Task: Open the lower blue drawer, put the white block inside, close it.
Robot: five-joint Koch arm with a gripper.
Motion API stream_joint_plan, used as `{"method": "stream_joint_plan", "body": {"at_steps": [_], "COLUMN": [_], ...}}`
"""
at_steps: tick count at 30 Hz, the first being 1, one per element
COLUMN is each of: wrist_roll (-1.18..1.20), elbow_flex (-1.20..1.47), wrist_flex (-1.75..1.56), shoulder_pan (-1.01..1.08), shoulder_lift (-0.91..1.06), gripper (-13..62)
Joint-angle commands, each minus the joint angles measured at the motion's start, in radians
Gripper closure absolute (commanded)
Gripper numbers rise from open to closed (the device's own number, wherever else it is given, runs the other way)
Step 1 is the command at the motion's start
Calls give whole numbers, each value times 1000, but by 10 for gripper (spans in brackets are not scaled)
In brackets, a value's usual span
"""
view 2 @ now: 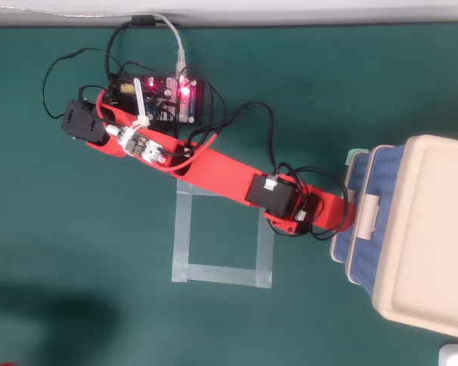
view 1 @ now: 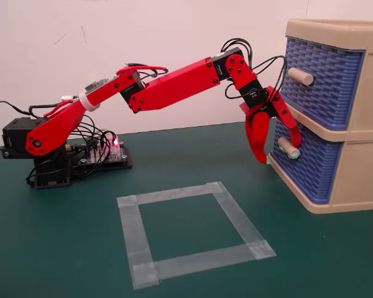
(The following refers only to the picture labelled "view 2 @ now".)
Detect thin black cable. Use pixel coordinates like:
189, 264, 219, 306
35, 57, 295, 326
40, 47, 114, 120

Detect green tape tab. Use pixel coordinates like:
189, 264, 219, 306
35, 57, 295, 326
344, 147, 369, 168

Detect beige drawer cabinet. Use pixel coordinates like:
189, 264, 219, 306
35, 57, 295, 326
371, 133, 458, 342

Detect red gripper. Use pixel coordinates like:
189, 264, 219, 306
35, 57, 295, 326
263, 184, 356, 236

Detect black power cable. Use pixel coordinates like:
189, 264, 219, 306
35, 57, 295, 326
105, 19, 139, 85

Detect black controller board with LEDs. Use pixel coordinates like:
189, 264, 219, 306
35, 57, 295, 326
112, 74, 205, 127

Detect small white camera board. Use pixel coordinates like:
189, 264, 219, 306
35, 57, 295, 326
105, 124, 166, 165

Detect blue drawer with beige handle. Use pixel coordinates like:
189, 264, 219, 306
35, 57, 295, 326
329, 151, 370, 265
346, 143, 408, 297

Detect white zip tie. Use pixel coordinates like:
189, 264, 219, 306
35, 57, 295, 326
131, 77, 152, 133

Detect grey white USB cable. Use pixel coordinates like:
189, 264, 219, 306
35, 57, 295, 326
0, 2, 189, 79

